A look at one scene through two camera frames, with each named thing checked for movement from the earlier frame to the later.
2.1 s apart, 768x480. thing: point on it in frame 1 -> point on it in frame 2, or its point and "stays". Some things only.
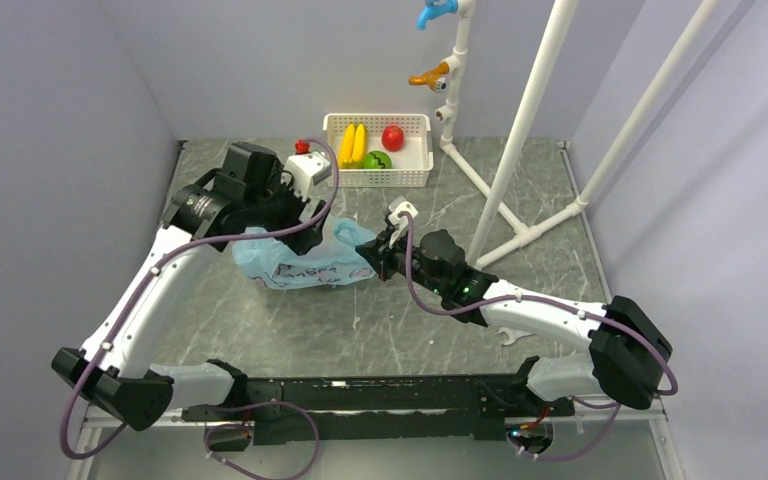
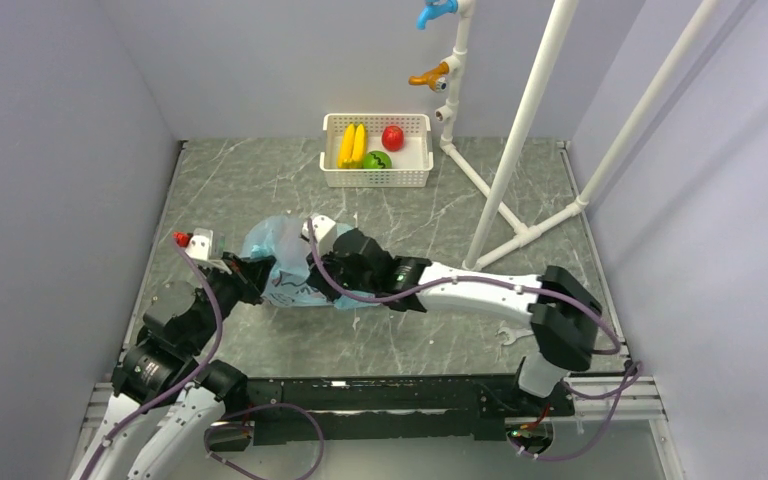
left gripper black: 303,241 -> 248,274
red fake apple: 393,138 stays
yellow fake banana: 353,147 stays
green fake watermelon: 377,160 stays
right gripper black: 379,253 -> 319,282
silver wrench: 512,334 stays
